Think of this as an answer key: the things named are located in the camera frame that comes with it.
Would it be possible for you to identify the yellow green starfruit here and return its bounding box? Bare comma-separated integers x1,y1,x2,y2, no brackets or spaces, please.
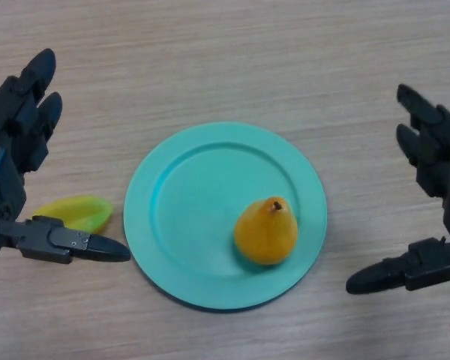
32,195,116,233

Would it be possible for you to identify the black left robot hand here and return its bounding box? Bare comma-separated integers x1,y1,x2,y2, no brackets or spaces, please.
0,48,131,265

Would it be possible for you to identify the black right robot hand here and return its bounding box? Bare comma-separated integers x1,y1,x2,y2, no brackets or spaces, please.
345,83,450,296

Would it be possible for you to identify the teal green round plate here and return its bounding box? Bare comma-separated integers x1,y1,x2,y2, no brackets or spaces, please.
123,121,328,311

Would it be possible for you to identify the yellow orange pear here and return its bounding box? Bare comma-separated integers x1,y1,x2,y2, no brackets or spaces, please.
234,196,299,266

